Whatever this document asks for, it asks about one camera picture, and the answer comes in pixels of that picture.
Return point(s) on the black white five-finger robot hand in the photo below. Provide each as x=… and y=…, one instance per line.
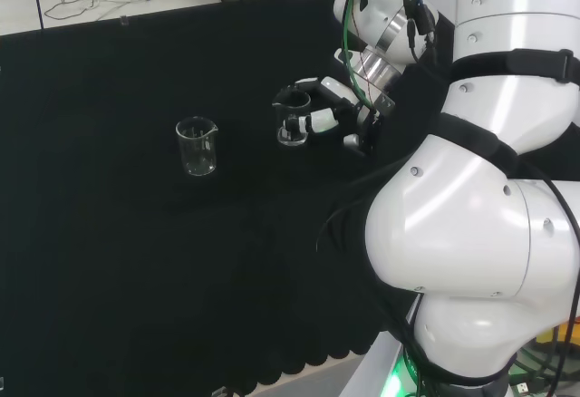
x=324, y=118

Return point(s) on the clear cloth clip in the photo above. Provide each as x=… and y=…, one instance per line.
x=2, y=382
x=219, y=390
x=123, y=21

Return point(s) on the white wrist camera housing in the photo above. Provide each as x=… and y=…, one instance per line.
x=343, y=57

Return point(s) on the yellow stop button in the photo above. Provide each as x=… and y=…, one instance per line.
x=544, y=337

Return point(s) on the large clear graduated glass beaker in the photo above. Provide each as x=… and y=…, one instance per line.
x=198, y=161

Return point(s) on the black bench cloth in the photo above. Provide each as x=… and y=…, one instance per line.
x=113, y=256

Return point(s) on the small clear glass beaker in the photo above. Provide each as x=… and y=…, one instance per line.
x=294, y=142

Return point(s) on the thin black pole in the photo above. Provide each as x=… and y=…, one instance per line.
x=38, y=0

